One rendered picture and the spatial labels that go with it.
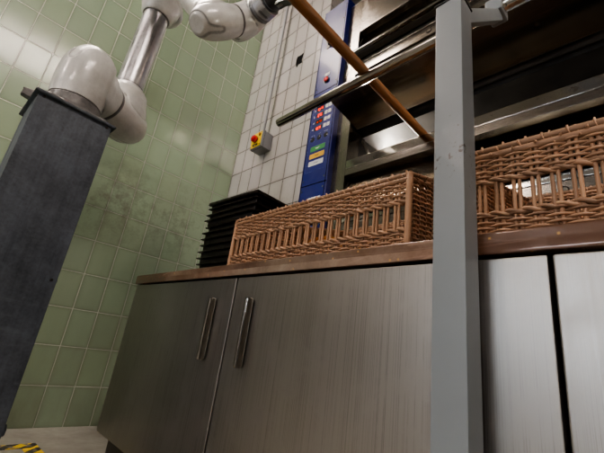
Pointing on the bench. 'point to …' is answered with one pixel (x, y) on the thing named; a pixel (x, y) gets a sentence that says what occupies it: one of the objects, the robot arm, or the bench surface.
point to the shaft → (354, 61)
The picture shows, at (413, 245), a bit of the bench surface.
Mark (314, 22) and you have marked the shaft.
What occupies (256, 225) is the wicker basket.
